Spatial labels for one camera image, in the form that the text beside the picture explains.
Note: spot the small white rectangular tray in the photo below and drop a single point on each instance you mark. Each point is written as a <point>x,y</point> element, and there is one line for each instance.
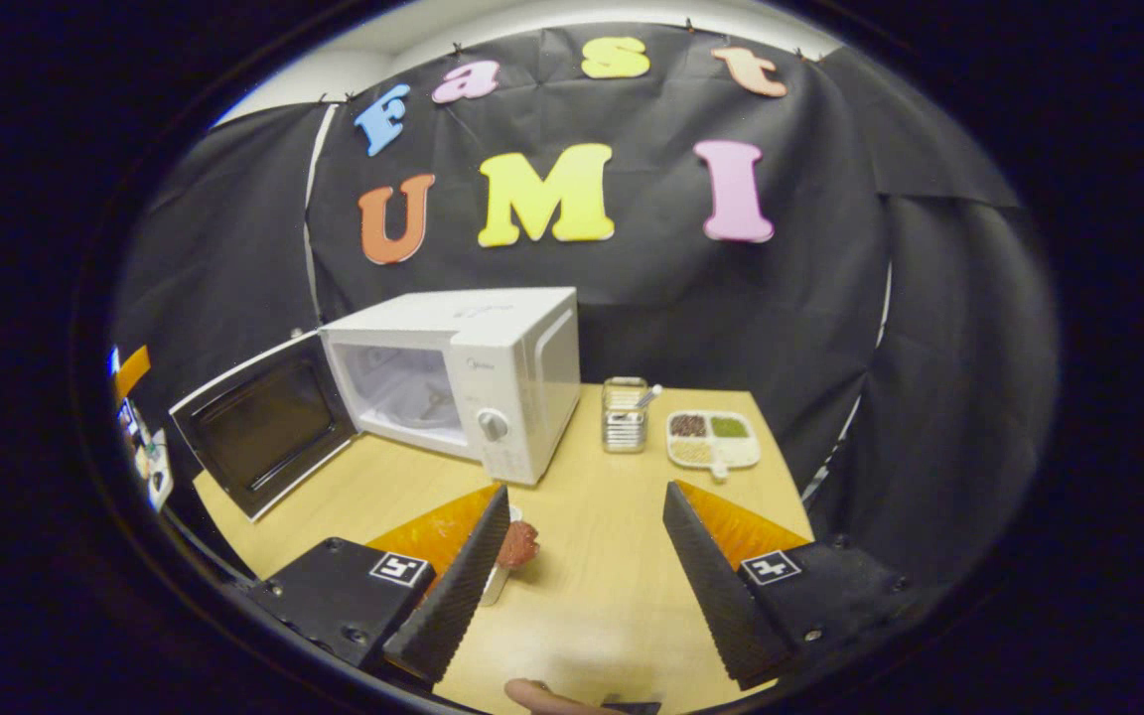
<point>493,588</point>

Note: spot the white microwave oven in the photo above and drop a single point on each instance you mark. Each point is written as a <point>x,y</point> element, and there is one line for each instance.
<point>522,397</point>

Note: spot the reddish brown meat piece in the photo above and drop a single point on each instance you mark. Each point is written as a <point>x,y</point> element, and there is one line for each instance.
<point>517,543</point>

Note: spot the clear glass container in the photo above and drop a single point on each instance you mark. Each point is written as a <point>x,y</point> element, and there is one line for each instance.
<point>624,422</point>

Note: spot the white spoon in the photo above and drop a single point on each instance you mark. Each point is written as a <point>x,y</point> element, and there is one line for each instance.
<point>651,395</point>

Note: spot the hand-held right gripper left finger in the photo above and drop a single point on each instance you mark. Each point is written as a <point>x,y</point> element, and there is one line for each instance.
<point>453,596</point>

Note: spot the black backdrop cloth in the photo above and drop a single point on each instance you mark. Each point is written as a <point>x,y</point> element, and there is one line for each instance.
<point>731,318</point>

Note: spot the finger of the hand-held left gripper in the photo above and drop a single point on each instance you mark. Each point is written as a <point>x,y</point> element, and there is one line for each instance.
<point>132,370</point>

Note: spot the white divided bean tray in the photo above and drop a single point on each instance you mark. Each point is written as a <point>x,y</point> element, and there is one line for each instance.
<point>713,452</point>

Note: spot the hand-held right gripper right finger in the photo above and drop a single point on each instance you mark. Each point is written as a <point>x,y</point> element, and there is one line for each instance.
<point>721,596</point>

